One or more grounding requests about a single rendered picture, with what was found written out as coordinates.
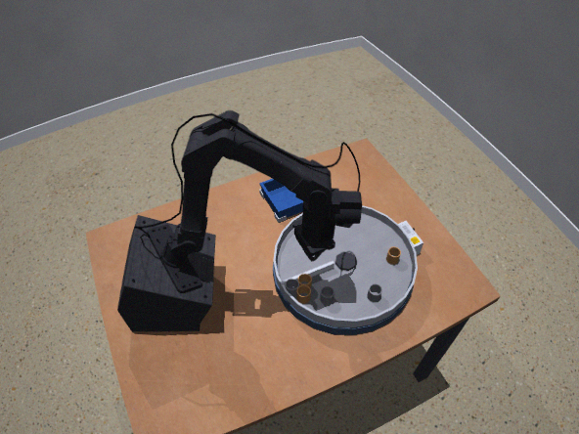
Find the bronze bushing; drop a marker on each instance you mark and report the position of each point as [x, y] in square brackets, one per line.
[305, 278]
[395, 255]
[303, 289]

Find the grey metal bushing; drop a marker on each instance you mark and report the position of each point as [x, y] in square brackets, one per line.
[324, 299]
[374, 297]
[292, 282]

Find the grey round turntable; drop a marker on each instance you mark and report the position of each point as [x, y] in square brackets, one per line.
[357, 261]

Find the blue open crate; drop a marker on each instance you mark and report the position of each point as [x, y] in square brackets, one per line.
[282, 201]

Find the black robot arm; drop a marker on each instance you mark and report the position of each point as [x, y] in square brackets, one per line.
[313, 185]

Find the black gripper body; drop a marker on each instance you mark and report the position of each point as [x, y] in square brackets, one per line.
[309, 238]

